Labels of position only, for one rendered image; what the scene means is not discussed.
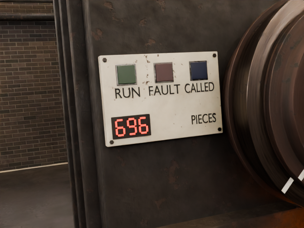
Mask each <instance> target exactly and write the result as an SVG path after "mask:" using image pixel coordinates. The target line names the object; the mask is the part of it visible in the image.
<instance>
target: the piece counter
mask: <svg viewBox="0 0 304 228"><path fill-rule="evenodd" d="M140 119H145V117H140ZM140 119H139V120H138V122H139V125H141V126H146V124H141V123H140ZM129 120H134V118H130V119H128V120H127V126H129ZM117 121H122V119H117ZM135 125H136V120H134V125H133V126H129V127H130V128H133V127H135ZM115 127H117V122H115ZM117 128H118V129H121V128H123V127H117ZM118 129H116V135H118ZM146 130H147V131H148V126H146ZM135 132H136V133H137V127H135ZM139 132H141V127H139ZM123 133H124V134H125V128H123ZM143 133H147V132H141V134H143ZM130 135H135V133H130ZM119 136H124V135H123V134H120V135H118V137H119Z"/></svg>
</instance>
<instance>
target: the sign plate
mask: <svg viewBox="0 0 304 228"><path fill-rule="evenodd" d="M98 62H99V73H100V87H101V98H102V109H103V119H104V134H105V145H106V146H107V147H114V146H121V145H129V144H136V143H146V142H154V141H161V140H168V139H176V138H186V137H194V136H201V135H209V134H216V133H222V132H223V127H222V113H221V100H220V86H219V67H218V54H217V52H180V53H155V54H130V55H106V56H99V57H98ZM191 62H206V67H207V79H193V80H192V77H191V64H190V63H191ZM167 63H171V64H172V76H173V81H159V82H157V81H156V69H155V64H167ZM128 65H134V66H135V76H136V83H131V84H118V73H117V66H128ZM140 117H145V119H140ZM130 118H134V120H136V125H135V127H137V133H136V132H135V127H133V128H130V127H129V126H133V125H134V120H129V126H127V120H128V119H130ZM117 119H122V121H117ZM139 119H140V123H141V124H146V126H148V131H147V130H146V126H141V125H139V122H138V120H139ZM115 122H117V127H123V128H125V134H124V131H123V128H121V129H118V128H117V127H115ZM139 127H141V132H147V133H143V134H141V132H139ZM116 129H118V135H120V134H123V135H124V136H119V137H118V135H116ZM130 133H135V135H130Z"/></svg>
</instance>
